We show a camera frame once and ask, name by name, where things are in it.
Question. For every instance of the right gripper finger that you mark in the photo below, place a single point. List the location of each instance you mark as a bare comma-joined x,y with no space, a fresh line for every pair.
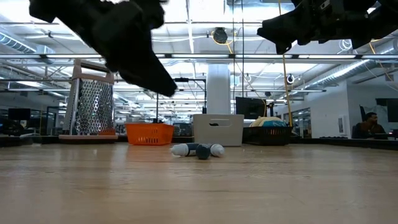
276,31

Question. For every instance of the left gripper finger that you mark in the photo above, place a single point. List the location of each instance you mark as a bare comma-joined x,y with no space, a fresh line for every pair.
149,77

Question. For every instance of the yellow sponge with teal pad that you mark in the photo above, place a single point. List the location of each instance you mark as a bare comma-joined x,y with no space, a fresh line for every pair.
257,121
274,124

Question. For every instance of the orange plastic basket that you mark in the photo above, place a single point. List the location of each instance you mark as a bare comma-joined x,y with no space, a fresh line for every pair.
149,133

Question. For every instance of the white building pillar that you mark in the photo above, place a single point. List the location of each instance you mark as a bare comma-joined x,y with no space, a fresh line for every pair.
218,90

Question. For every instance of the black computer monitor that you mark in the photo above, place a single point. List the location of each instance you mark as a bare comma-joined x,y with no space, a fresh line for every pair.
248,109
18,114

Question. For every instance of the white plastic bin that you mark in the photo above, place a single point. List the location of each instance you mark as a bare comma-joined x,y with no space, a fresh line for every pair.
217,133

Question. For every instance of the black mesh basket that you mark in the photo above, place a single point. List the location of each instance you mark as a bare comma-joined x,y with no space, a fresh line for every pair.
267,137

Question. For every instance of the person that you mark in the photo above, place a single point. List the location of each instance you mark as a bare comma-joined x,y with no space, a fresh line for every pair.
368,127

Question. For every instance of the black metal stand frame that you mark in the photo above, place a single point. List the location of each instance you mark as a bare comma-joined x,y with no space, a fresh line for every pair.
186,80

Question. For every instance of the black table frame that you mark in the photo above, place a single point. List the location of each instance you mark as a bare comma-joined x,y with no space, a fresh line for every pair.
342,143

